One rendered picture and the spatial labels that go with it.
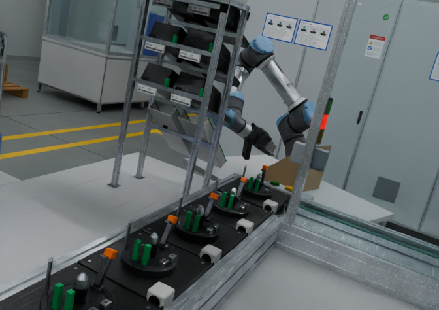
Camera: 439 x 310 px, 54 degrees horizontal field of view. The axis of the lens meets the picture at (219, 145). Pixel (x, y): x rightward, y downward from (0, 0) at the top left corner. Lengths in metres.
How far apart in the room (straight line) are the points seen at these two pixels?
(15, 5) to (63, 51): 4.36
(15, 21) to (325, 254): 10.59
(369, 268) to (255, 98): 3.61
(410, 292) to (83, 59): 6.11
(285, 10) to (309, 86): 0.85
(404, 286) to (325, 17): 3.58
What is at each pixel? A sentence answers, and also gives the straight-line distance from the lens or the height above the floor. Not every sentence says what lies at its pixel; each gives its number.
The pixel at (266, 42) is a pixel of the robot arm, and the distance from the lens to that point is 2.27.
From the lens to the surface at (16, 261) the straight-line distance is 1.28.
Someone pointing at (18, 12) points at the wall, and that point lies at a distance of 11.60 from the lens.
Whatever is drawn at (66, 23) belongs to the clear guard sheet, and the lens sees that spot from 7.31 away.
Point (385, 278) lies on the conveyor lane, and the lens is 1.55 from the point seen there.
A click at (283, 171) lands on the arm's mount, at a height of 0.95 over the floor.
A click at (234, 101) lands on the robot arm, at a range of 1.99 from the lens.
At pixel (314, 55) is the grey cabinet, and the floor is 1.54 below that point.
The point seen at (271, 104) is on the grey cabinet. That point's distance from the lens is 4.87.
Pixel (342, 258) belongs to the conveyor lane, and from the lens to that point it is 1.55.
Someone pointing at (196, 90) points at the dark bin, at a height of 1.32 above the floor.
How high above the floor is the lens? 1.53
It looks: 14 degrees down
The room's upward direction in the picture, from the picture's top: 13 degrees clockwise
